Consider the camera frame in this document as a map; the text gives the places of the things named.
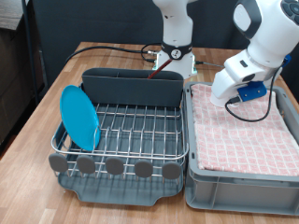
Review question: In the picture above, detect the black metal pole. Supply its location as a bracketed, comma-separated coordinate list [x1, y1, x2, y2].
[21, 0, 41, 105]

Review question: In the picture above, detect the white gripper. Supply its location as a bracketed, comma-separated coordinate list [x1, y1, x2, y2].
[211, 49, 283, 96]

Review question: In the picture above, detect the pink checkered dish cloth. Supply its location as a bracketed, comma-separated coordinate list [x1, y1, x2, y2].
[190, 83, 299, 177]

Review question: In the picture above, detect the wrist camera on blue mount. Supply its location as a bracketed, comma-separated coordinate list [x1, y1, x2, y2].
[232, 81, 268, 105]

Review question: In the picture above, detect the dark partition screen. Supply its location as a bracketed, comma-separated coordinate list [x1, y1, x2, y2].
[31, 0, 299, 104]

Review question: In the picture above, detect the grey plastic crate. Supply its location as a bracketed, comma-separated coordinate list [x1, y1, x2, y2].
[184, 81, 299, 217]

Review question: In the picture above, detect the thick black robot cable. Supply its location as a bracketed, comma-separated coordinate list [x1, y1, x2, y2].
[64, 42, 163, 68]

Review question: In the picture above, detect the dark cabinet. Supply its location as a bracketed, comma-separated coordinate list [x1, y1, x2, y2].
[0, 0, 36, 147]

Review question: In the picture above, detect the blue plastic plate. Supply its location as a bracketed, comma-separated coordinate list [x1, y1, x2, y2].
[59, 84, 102, 152]

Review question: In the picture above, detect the dark grey cutlery holder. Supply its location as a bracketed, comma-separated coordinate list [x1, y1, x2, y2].
[81, 67, 185, 108]

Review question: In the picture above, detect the thin black camera cable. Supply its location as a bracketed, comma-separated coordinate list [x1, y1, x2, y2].
[224, 65, 284, 123]

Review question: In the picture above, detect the blue cable clip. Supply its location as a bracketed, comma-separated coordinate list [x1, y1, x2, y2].
[282, 54, 293, 67]

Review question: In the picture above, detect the metal wire dish rack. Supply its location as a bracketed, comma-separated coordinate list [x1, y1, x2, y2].
[48, 83, 190, 185]

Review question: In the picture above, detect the grey dish drying rack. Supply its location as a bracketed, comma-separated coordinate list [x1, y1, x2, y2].
[50, 82, 188, 207]

